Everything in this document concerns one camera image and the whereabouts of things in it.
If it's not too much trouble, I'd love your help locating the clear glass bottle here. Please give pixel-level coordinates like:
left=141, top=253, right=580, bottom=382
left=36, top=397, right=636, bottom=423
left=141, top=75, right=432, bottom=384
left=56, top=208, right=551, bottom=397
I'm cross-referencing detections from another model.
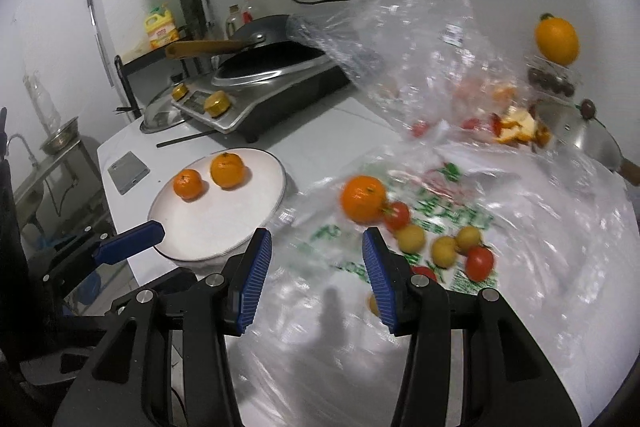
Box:
left=225, top=5, right=243, bottom=38

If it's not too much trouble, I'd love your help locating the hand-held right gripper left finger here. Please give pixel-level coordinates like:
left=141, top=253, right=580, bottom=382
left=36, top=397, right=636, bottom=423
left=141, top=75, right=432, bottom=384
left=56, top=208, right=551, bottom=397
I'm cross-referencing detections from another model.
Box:
left=52, top=227, right=273, bottom=427

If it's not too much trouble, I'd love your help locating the black chopstick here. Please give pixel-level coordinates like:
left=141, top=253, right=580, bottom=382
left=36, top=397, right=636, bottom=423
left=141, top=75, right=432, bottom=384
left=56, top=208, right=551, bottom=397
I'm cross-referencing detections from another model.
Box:
left=156, top=130, right=216, bottom=148

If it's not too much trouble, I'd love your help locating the yellow detergent bottle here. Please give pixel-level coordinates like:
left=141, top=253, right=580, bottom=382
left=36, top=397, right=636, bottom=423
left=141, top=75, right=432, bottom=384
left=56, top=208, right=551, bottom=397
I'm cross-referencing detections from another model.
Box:
left=144, top=3, right=181, bottom=52

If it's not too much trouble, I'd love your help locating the orange tangerine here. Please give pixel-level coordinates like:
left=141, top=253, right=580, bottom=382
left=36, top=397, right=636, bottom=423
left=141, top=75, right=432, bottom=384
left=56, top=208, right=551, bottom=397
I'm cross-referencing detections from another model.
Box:
left=340, top=175, right=388, bottom=224
left=210, top=152, right=247, bottom=190
left=173, top=169, right=207, bottom=200

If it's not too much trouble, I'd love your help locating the steel faucet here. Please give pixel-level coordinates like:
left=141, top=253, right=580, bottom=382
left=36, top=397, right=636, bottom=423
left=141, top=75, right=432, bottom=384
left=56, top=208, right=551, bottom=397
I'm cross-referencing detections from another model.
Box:
left=7, top=133, right=38, bottom=168

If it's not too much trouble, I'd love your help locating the white round plate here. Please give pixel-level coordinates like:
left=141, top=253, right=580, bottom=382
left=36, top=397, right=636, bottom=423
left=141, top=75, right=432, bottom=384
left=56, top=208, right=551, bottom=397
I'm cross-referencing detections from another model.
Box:
left=148, top=148, right=288, bottom=263

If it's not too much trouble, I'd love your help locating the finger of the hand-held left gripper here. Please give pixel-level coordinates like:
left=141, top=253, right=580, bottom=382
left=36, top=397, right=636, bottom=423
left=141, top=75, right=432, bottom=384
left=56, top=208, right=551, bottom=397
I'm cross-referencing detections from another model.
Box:
left=42, top=221, right=166, bottom=288

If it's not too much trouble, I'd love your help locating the clear plastic bottle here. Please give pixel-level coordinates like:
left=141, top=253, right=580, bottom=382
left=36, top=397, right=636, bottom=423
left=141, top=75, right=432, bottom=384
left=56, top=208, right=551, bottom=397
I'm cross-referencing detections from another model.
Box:
left=24, top=72, right=61, bottom=135

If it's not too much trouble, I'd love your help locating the silver induction cooker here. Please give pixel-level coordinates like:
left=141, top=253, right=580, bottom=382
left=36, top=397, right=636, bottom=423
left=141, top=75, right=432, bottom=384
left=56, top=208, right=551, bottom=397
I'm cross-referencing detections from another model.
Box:
left=172, top=57, right=353, bottom=142

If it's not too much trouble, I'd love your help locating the black metal rack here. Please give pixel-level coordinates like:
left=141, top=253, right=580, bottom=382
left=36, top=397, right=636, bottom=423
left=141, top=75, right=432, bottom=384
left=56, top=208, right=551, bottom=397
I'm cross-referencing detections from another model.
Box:
left=114, top=24, right=201, bottom=120

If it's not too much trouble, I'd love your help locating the phone in clear case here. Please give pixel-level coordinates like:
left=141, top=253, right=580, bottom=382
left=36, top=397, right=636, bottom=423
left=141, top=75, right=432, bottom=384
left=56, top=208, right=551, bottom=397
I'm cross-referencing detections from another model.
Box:
left=107, top=151, right=150, bottom=195

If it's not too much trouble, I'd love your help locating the orange peel pile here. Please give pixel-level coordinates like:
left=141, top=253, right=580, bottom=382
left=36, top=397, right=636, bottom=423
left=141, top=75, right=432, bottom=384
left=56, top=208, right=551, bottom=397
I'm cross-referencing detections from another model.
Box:
left=492, top=84, right=551, bottom=148

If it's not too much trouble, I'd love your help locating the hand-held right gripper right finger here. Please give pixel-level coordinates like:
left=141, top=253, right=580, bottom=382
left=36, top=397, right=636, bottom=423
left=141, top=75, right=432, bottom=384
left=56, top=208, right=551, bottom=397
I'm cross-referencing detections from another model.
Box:
left=361, top=227, right=583, bottom=427

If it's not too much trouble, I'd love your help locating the steel wok lid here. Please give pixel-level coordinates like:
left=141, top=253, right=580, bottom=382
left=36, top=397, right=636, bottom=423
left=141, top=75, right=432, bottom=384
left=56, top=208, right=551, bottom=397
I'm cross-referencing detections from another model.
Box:
left=140, top=84, right=188, bottom=135

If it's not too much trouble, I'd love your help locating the clear plastic bag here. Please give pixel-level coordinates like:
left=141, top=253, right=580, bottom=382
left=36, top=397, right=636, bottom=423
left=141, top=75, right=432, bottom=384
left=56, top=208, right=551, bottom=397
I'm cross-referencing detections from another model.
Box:
left=287, top=0, right=506, bottom=142

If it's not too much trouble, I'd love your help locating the large yellow round cap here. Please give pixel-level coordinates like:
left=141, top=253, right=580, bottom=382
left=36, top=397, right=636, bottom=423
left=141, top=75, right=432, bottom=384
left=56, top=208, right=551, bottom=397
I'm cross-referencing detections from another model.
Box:
left=204, top=91, right=232, bottom=118

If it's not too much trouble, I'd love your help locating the printed plastic bag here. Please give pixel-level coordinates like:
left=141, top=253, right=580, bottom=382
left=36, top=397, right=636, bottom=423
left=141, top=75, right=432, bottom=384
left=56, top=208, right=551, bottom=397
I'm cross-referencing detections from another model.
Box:
left=225, top=142, right=640, bottom=427

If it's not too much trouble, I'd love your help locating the black wok wooden handle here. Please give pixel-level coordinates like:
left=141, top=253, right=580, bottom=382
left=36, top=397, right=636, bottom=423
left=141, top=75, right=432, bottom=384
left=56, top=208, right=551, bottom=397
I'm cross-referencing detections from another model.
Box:
left=165, top=14, right=341, bottom=78

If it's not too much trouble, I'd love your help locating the steel sink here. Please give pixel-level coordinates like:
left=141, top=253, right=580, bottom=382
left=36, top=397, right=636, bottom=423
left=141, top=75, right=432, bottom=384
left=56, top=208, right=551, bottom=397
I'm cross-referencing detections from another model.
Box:
left=12, top=134, right=106, bottom=228

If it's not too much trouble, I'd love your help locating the dark grapes wall decoration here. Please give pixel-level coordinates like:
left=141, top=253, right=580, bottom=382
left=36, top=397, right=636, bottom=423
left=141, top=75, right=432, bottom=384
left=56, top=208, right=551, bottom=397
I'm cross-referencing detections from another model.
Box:
left=527, top=64, right=576, bottom=95

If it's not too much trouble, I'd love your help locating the steel lidded pan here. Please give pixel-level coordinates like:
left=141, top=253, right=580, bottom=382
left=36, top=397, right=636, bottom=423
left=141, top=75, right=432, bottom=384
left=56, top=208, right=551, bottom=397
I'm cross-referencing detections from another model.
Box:
left=535, top=98, right=640, bottom=185

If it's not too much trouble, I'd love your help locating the metal bowl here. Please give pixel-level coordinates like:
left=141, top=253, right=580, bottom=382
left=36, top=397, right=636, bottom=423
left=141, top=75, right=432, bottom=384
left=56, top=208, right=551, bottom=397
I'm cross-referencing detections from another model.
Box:
left=40, top=117, right=81, bottom=155

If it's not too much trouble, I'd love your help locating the orange fruit wall decoration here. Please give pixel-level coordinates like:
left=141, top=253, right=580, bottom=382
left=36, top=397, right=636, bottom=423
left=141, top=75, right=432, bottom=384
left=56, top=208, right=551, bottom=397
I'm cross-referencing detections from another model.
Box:
left=535, top=13, right=581, bottom=66

